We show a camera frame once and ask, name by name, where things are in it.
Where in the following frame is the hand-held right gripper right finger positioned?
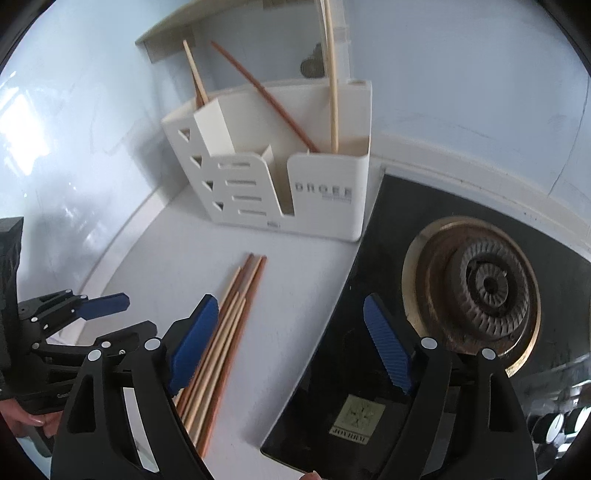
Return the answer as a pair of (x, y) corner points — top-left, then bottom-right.
(363, 293), (539, 480)

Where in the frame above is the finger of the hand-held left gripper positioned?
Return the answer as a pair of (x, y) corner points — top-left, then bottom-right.
(32, 322), (160, 370)
(18, 290), (131, 342)

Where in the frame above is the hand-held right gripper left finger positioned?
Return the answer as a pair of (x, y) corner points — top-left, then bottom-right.
(50, 293), (220, 480)

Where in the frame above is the row of wooden chopsticks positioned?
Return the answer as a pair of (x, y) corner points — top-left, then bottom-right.
(175, 253), (269, 457)

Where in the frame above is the cream plastic utensil holder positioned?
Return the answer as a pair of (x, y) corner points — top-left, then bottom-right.
(161, 79), (373, 243)

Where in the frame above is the light wooden chopstick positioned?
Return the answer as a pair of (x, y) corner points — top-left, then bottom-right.
(182, 39), (209, 106)
(320, 0), (340, 154)

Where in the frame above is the reddish brown wooden chopstick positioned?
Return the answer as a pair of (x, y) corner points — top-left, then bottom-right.
(211, 41), (321, 153)

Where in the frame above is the person's left hand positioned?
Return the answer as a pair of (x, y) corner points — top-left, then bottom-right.
(0, 399), (61, 438)

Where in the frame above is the black glass gas stove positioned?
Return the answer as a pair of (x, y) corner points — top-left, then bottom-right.
(260, 173), (591, 480)

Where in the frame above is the round stove burner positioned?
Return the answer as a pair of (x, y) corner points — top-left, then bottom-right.
(402, 216), (542, 379)

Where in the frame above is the white stove knob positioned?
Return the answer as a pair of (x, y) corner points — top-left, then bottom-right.
(567, 405), (591, 435)
(533, 413), (566, 446)

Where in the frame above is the round metal valve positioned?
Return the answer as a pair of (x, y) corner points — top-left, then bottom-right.
(300, 42), (326, 77)

